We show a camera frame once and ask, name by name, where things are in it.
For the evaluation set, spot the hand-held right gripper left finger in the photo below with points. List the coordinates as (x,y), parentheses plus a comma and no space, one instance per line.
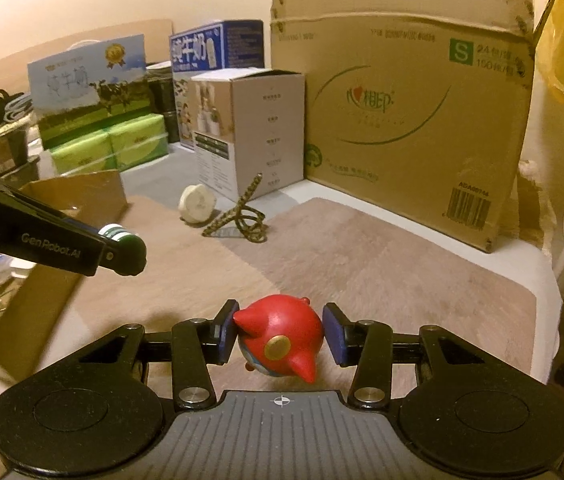
(227,332)

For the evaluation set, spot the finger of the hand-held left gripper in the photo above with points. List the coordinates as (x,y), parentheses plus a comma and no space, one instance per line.
(62,240)

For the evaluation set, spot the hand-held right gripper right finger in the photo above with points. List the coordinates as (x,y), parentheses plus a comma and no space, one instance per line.
(334,335)

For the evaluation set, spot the red pig toy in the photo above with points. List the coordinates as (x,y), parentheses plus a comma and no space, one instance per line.
(282,325)

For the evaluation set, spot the green striped round toy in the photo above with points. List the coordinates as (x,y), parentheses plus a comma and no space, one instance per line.
(119,234)

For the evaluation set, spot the brown mat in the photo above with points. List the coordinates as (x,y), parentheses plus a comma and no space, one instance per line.
(387,285)

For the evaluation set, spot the green tissue pack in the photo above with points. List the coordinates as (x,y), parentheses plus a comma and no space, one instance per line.
(139,142)
(84,152)

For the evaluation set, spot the cow print milk carton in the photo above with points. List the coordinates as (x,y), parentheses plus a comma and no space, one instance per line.
(87,85)

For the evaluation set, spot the white round plastic case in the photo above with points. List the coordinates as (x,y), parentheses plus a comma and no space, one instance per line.
(197,204)

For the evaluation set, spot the dark green box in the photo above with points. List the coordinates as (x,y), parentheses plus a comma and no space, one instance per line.
(162,100)

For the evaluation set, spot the white grey appliance box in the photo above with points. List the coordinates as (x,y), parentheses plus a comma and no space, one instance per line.
(267,130)

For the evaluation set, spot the large brown cardboard box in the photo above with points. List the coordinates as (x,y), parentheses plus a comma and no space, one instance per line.
(402,135)

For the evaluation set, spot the blue milk box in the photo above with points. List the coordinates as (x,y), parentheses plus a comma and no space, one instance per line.
(222,45)

